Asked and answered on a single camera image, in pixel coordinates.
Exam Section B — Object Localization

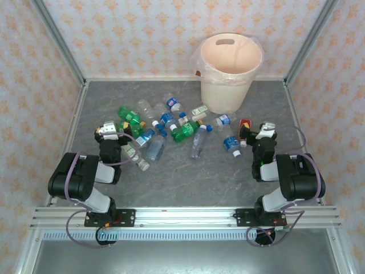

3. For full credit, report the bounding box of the wide aluminium mounting rail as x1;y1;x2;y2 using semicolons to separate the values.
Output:
30;205;342;229

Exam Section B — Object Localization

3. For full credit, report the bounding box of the grey slotted cable duct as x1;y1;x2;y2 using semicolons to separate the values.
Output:
42;230;331;241

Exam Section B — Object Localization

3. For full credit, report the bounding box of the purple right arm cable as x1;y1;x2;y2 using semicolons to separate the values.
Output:
246;125;323;248

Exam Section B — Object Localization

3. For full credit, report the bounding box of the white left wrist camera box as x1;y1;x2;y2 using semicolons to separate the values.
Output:
102;121;120;141

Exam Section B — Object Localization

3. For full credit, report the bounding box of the aluminium frame rail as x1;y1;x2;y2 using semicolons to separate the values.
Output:
283;80;326;206
84;76;287;83
45;81;89;208

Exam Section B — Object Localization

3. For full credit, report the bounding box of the blue tinted clear bottle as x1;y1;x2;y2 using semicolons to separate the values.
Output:
144;130;168;162

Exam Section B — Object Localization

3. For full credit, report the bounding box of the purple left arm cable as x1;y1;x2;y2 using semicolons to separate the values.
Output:
64;131;143;248

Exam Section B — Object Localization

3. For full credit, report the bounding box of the tall clear bottle blue cap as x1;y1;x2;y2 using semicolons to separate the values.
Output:
190;124;213;160

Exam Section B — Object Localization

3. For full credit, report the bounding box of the crushed clear bottle blue label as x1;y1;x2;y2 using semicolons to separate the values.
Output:
212;110;238;134

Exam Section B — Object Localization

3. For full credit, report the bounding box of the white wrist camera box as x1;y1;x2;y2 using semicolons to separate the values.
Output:
102;121;120;141
255;122;277;140

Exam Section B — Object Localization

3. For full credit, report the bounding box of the green plastic soda bottle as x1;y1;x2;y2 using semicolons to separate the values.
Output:
170;119;204;143
117;106;147;128
115;121;144;137

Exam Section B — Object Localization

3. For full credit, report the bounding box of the aluminium frame post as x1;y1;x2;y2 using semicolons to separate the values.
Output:
17;228;43;274
327;228;353;274
284;0;343;86
30;0;88;86

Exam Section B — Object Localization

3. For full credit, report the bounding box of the clear bottle green white label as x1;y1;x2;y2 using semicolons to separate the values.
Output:
190;104;209;116

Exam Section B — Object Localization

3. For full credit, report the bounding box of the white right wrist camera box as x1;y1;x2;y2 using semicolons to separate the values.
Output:
255;122;277;140

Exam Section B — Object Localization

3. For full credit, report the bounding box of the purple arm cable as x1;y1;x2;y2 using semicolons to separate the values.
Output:
246;125;323;248
64;131;143;248

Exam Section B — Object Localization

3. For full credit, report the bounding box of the clear Pepsi bottle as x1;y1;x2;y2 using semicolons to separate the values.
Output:
164;92;186;118

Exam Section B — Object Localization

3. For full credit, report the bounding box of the blue label bottle white cap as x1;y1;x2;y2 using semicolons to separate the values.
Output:
218;125;243;159

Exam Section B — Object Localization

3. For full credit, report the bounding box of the bottle with blue white label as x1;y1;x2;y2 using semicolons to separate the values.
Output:
133;128;157;148

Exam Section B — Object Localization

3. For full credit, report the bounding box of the small clear bottle white cap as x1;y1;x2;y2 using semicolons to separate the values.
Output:
178;112;207;127

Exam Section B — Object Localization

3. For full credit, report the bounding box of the red orange wire bundle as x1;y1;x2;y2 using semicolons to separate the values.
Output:
273;217;289;231
104;214;125;229

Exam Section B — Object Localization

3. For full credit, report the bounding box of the silver metal sheet panel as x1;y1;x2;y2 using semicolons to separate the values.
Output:
17;238;351;274

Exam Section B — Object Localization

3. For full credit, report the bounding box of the clear crushed bottle white cap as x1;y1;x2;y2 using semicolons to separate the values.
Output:
136;99;160;127

